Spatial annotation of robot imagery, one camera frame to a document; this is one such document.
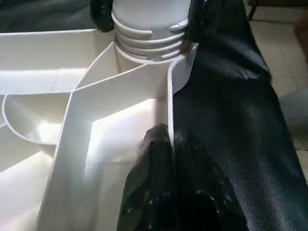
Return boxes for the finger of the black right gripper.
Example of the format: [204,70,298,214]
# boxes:
[90,0,115,33]
[185,0,215,43]

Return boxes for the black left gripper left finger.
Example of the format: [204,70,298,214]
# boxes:
[117,124,175,231]

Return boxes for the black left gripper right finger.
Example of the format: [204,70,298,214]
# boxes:
[173,128,248,231]

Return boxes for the white plastic table leg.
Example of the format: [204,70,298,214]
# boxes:
[111,0,193,63]

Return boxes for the white plastic table top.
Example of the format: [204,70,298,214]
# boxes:
[0,29,199,231]

